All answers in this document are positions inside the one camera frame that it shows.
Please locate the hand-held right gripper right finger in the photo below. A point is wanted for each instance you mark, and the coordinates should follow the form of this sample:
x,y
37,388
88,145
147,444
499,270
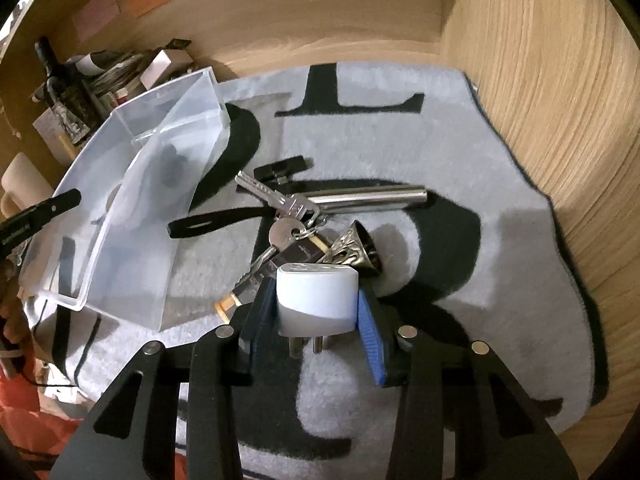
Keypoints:
x,y
371,342

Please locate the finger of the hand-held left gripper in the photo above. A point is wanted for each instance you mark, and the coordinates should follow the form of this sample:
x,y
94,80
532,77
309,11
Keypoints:
x,y
45,211

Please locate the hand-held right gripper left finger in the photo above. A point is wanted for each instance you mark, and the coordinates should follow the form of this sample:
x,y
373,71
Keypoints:
x,y
263,312

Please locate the white plug adapter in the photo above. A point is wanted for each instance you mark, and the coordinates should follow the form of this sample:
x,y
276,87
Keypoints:
x,y
315,300

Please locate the brass bell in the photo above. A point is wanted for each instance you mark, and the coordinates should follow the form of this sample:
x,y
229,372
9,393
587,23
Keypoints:
x,y
357,249

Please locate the clear plastic box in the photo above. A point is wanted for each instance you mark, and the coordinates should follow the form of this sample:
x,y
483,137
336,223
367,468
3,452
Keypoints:
x,y
150,200

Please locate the bunch of silver keys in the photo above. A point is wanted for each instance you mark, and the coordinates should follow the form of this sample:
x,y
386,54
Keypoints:
x,y
286,205

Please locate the silver metal cylinder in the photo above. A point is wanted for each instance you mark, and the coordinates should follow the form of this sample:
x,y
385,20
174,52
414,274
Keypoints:
x,y
370,198

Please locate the white handwritten paper note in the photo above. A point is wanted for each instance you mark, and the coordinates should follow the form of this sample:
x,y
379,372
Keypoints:
x,y
47,132

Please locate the dark wine bottle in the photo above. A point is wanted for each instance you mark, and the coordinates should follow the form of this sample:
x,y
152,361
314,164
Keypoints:
x,y
70,105

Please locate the grey black printed mat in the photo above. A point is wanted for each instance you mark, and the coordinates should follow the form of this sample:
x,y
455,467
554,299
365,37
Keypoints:
x,y
505,270

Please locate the pale pink paper card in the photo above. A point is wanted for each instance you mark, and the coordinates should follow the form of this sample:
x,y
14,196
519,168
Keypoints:
x,y
162,69

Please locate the pink sticky note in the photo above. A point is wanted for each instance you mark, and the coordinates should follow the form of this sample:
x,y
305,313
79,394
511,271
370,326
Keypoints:
x,y
95,15

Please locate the orange cloth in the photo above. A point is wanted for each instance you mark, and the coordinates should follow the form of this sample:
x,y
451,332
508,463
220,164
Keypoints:
x,y
35,420

